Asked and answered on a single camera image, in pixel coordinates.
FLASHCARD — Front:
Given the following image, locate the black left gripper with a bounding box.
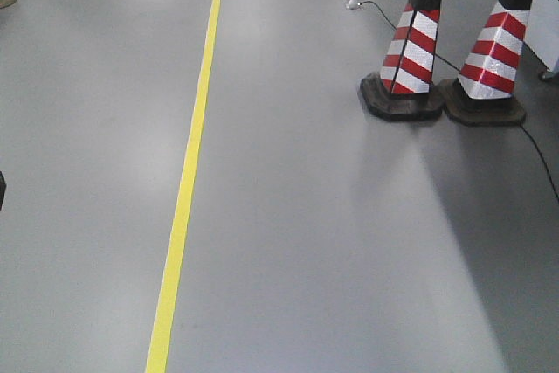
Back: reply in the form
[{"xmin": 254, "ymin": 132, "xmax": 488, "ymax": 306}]
[{"xmin": 0, "ymin": 171, "xmax": 6, "ymax": 210}]

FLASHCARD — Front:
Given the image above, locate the left striped traffic cone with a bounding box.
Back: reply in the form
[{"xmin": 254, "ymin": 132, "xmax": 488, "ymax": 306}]
[{"xmin": 359, "ymin": 0, "xmax": 444, "ymax": 121}]

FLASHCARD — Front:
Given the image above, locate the striped traffic cone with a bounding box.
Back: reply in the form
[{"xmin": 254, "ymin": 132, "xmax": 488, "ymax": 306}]
[
  {"xmin": 436, "ymin": 0, "xmax": 533, "ymax": 127},
  {"xmin": 359, "ymin": 0, "xmax": 444, "ymax": 121}
]

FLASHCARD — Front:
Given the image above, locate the right striped traffic cone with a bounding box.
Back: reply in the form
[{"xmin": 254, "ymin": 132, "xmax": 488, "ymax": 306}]
[{"xmin": 436, "ymin": 0, "xmax": 533, "ymax": 127}]

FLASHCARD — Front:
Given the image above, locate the black floor cable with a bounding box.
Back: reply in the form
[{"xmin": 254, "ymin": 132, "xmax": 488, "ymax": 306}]
[{"xmin": 364, "ymin": 0, "xmax": 559, "ymax": 202}]

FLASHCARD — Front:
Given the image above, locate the white panel with rail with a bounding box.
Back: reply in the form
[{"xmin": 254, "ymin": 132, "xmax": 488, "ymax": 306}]
[{"xmin": 525, "ymin": 0, "xmax": 558, "ymax": 85}]

